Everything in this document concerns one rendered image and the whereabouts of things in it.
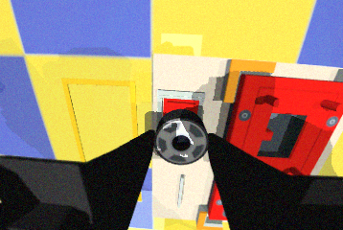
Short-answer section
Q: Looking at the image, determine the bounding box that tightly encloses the black wheel with grey hub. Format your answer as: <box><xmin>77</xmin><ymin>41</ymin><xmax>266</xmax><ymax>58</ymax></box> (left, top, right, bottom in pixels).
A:
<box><xmin>153</xmin><ymin>109</ymin><xmax>210</xmax><ymax>166</ymax></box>

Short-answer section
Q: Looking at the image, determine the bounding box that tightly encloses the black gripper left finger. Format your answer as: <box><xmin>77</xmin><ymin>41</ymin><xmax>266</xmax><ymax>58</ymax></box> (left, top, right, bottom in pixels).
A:
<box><xmin>0</xmin><ymin>129</ymin><xmax>155</xmax><ymax>230</ymax></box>

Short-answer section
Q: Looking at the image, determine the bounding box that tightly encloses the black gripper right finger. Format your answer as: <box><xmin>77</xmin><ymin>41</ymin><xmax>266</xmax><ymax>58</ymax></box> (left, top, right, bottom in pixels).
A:
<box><xmin>208</xmin><ymin>133</ymin><xmax>343</xmax><ymax>230</ymax></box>

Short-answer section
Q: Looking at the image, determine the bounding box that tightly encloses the yellow rectangular outline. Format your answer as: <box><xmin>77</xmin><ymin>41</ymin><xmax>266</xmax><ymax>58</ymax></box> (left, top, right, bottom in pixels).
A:
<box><xmin>61</xmin><ymin>79</ymin><xmax>138</xmax><ymax>162</ymax></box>

